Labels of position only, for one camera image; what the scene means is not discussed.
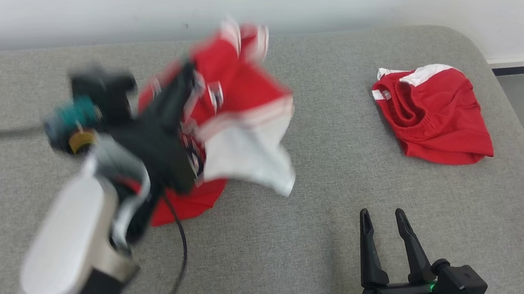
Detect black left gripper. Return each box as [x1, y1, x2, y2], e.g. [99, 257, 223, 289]
[107, 55, 210, 195]

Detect red basketball jersey white sleeves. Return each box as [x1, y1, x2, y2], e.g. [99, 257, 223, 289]
[124, 6, 313, 243]

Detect red basketball shorts white trim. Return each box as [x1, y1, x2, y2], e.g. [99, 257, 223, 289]
[365, 56, 504, 170]

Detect thin black left gripper cable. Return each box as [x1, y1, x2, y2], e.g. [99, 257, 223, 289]
[149, 187, 196, 294]

